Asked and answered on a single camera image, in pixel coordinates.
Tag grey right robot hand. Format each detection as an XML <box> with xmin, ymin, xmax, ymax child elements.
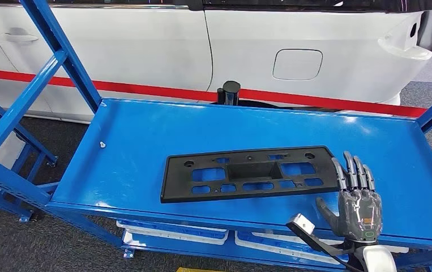
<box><xmin>316</xmin><ymin>151</ymin><xmax>384</xmax><ymax>244</ymax></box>

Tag blue metal shelf rack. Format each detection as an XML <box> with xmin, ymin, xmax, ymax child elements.
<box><xmin>0</xmin><ymin>84</ymin><xmax>59</xmax><ymax>224</ymax></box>
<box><xmin>0</xmin><ymin>0</ymin><xmax>432</xmax><ymax>272</ymax></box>

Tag white car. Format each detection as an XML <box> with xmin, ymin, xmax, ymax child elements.
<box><xmin>0</xmin><ymin>0</ymin><xmax>432</xmax><ymax>126</ymax></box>

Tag black plastic car part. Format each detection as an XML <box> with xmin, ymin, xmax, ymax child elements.
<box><xmin>160</xmin><ymin>145</ymin><xmax>342</xmax><ymax>205</ymax></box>

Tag black stanchion post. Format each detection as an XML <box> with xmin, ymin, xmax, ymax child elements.
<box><xmin>216</xmin><ymin>80</ymin><xmax>242</xmax><ymax>106</ymax></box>

